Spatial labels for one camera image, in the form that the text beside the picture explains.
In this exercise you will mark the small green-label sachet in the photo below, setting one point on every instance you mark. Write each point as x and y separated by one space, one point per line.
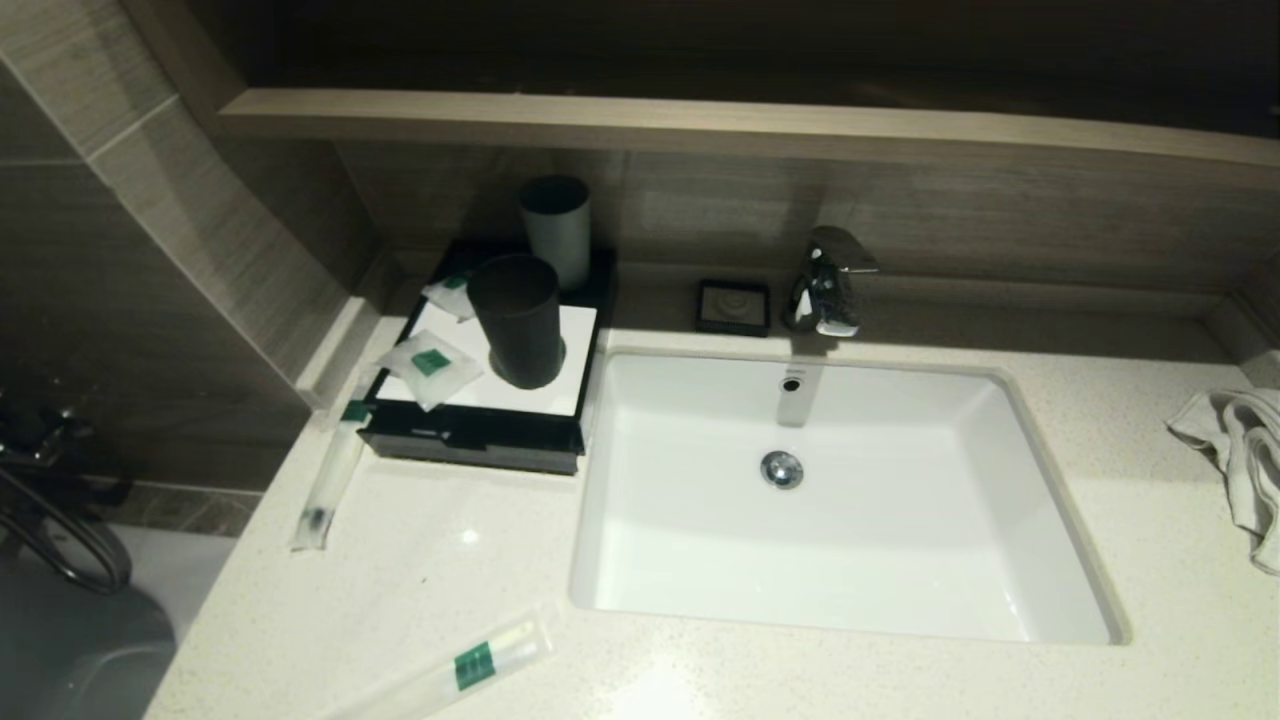
450 297

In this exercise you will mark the black square soap dish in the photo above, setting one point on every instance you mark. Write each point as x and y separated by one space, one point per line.
733 305

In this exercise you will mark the chrome faucet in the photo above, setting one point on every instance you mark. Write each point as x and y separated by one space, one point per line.
825 285

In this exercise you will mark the black cup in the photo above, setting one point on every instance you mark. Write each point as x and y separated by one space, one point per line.
520 330

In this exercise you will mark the long clear toothbrush packet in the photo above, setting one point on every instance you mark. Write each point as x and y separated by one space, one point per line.
330 480

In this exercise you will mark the wooden wall shelf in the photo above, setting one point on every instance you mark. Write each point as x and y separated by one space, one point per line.
700 122

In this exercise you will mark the white ribbed tray insert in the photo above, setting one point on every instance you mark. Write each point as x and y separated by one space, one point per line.
530 401

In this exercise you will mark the green-band toothbrush packet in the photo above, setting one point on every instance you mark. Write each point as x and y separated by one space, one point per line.
480 665

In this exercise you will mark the white towel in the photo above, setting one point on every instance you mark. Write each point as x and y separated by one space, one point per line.
1250 450

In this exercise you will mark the large square green-label sachet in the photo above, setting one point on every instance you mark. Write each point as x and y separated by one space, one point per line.
430 365

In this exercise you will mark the white sink basin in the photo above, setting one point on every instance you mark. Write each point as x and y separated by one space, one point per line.
900 540

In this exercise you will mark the chrome drain stopper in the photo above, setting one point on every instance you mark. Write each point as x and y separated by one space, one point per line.
781 469

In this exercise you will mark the black amenity box body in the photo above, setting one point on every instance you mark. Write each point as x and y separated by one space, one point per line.
601 290

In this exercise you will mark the grey cup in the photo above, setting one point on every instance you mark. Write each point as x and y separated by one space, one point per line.
560 235

